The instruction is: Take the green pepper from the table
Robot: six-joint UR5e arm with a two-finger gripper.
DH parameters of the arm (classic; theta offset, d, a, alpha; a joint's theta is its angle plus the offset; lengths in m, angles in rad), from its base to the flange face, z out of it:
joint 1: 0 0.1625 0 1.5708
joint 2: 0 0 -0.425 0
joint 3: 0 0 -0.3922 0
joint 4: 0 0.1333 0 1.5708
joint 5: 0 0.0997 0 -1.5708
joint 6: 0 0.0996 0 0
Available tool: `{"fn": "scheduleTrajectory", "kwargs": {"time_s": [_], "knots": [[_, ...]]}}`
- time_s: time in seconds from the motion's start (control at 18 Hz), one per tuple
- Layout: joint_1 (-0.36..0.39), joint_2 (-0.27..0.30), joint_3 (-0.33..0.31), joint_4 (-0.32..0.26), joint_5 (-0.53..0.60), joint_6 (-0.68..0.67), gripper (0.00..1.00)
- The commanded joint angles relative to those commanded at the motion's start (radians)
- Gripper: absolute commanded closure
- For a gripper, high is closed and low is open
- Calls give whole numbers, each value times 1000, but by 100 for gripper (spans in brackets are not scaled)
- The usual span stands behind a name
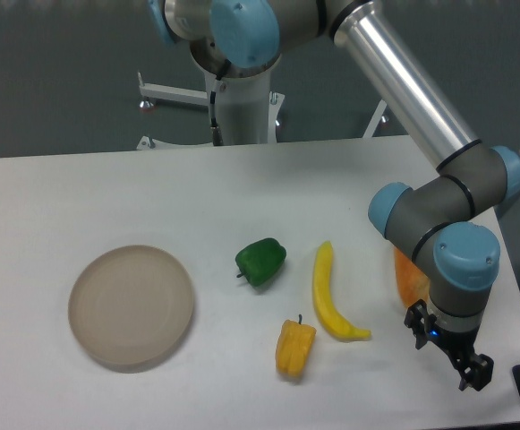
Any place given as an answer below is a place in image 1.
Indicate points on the beige round plate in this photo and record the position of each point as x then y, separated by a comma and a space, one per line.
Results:
131, 306

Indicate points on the yellow bell pepper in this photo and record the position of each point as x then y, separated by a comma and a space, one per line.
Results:
294, 347

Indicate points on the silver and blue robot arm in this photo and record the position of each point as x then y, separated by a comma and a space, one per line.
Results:
233, 41

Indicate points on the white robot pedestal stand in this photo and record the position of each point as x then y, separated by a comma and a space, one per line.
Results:
311, 92

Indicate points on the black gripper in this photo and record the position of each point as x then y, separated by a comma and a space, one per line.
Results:
455, 335

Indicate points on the green bell pepper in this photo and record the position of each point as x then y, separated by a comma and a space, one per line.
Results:
260, 261

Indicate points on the yellow banana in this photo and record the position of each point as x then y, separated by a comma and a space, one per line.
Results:
335, 324

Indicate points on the orange fruit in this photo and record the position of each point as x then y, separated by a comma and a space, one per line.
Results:
412, 284

